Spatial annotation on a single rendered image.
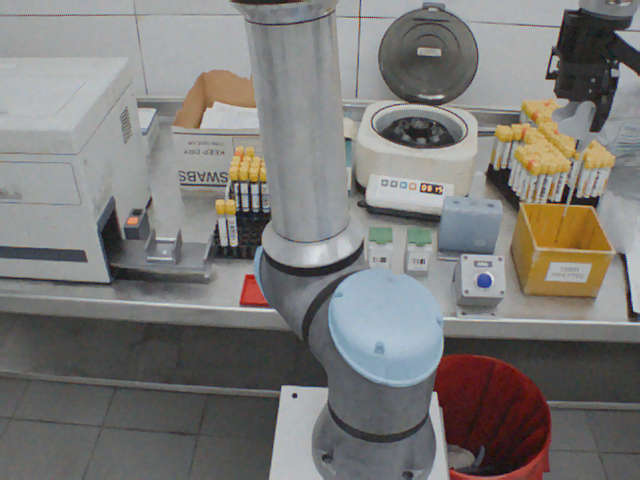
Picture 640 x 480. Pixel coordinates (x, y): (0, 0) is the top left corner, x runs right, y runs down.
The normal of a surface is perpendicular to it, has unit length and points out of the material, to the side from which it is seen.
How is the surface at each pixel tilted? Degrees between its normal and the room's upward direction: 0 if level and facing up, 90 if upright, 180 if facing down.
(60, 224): 90
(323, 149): 86
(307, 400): 5
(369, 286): 5
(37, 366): 1
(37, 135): 90
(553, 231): 90
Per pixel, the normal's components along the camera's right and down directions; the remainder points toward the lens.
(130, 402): 0.00, -0.79
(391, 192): -0.09, -0.47
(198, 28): -0.07, 0.61
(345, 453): -0.59, 0.15
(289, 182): -0.36, 0.57
